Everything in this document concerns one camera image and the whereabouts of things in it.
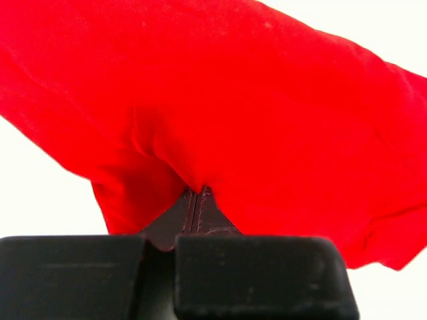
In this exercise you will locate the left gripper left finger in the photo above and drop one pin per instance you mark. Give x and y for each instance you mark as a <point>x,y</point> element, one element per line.
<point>178,219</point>

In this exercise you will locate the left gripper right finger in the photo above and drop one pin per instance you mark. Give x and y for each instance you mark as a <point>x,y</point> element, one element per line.
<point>207,217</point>

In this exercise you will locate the red t shirt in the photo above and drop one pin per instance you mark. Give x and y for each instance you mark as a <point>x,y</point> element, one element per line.
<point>295,131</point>

